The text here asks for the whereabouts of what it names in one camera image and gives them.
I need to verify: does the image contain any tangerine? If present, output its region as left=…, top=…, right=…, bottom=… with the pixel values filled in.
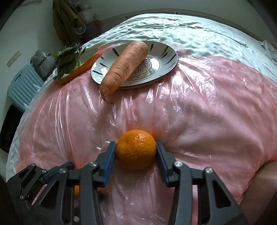
left=115, top=130, right=156, bottom=171
left=74, top=185, right=80, bottom=199

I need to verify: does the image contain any carrot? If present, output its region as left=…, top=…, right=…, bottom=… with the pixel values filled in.
left=100, top=41, right=148, bottom=104

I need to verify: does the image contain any green leafy vegetable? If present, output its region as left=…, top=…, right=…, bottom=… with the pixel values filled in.
left=53, top=43, right=86, bottom=81

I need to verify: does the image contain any orange rimmed plate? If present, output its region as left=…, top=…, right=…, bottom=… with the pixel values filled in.
left=56, top=48, right=103, bottom=84

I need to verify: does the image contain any white patterned plate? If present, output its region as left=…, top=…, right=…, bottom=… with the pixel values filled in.
left=90, top=40, right=179, bottom=90

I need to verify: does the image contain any grey printed bag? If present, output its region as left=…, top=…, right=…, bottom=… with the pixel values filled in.
left=30, top=50, right=55, bottom=81

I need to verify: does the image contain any light blue suitcase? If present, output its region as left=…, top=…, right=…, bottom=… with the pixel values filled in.
left=7, top=65, right=44, bottom=112

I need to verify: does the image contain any brown hanging coat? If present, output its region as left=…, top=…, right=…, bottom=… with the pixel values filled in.
left=52, top=1, right=85, bottom=46

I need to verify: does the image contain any pink plastic sheet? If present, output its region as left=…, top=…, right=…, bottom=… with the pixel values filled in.
left=15, top=50, right=276, bottom=224

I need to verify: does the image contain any white bed duvet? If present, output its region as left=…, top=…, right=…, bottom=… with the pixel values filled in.
left=4, top=14, right=276, bottom=179

